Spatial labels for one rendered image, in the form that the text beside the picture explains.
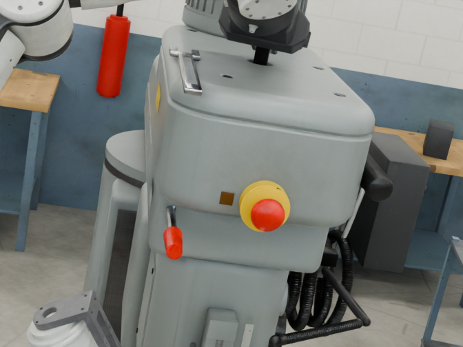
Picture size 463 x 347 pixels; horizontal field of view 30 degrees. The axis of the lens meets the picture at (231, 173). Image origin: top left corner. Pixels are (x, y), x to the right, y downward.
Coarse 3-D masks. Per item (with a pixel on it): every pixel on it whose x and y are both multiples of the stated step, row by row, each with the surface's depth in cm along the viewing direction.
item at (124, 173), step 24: (120, 144) 185; (144, 144) 188; (120, 168) 174; (144, 168) 173; (120, 192) 167; (96, 216) 181; (120, 216) 165; (96, 240) 176; (120, 240) 167; (96, 264) 174; (120, 264) 169; (96, 288) 173; (120, 288) 170; (120, 312) 172; (120, 336) 174
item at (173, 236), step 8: (168, 208) 112; (168, 216) 110; (168, 224) 107; (168, 232) 104; (176, 232) 103; (168, 240) 102; (176, 240) 101; (168, 248) 100; (176, 248) 100; (168, 256) 101; (176, 256) 100
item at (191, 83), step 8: (176, 48) 115; (176, 56) 113; (184, 56) 110; (192, 56) 112; (184, 64) 105; (192, 64) 107; (184, 72) 101; (192, 72) 102; (184, 80) 97; (192, 80) 98; (184, 88) 94; (192, 88) 94; (200, 88) 94
